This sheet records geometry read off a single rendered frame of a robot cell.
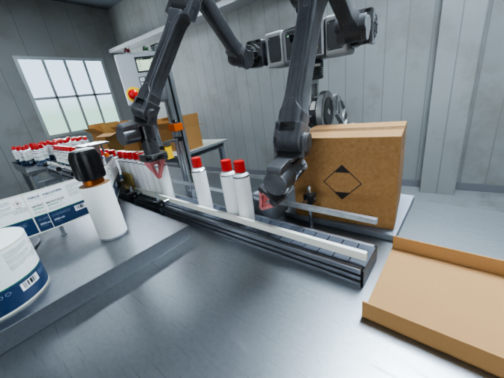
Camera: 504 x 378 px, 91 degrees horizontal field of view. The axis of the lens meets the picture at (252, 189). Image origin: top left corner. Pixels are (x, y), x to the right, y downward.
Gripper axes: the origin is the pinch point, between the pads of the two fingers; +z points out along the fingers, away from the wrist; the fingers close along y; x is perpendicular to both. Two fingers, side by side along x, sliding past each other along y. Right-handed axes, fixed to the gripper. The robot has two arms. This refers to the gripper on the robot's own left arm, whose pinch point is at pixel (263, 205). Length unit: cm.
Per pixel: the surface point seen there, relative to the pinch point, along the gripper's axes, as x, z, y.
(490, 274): 47, -25, -10
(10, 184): -336, 351, 17
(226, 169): -16.0, -0.7, 1.2
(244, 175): -9.9, -3.9, 0.6
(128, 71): -77, 5, -3
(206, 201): -17.7, 18.4, 1.2
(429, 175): 70, 45, -254
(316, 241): 17.0, -9.7, 5.0
